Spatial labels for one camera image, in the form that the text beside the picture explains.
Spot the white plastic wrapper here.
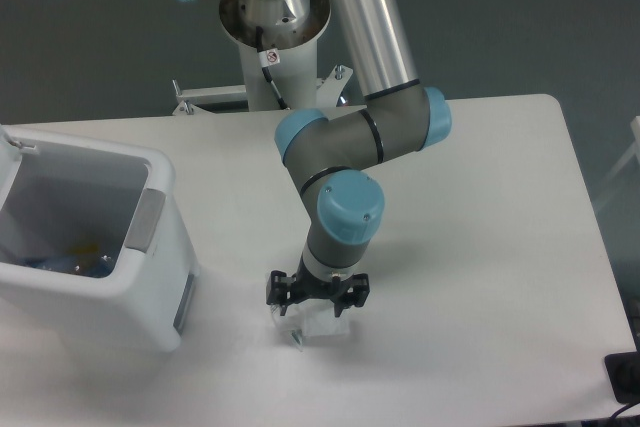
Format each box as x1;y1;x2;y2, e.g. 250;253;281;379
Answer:
269;299;350;351

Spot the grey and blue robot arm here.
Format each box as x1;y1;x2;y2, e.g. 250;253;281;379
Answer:
180;0;452;314

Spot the black device at table corner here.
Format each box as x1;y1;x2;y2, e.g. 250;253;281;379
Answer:
604;351;639;404

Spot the white frame at right edge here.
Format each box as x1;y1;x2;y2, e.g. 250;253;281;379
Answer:
592;116;639;213

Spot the crushed clear plastic bottle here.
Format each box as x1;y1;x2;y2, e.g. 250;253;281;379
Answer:
23;253;117;278

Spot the white trash can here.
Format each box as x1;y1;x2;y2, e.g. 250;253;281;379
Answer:
1;126;199;352

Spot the white metal base bracket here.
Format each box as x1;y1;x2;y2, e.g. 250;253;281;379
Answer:
171;64;354;116

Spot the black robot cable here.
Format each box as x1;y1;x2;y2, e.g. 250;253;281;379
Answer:
253;25;291;111

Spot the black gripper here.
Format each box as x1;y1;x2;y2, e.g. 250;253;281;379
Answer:
266;261;370;318

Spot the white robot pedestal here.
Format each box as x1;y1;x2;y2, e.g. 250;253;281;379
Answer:
219;0;331;111

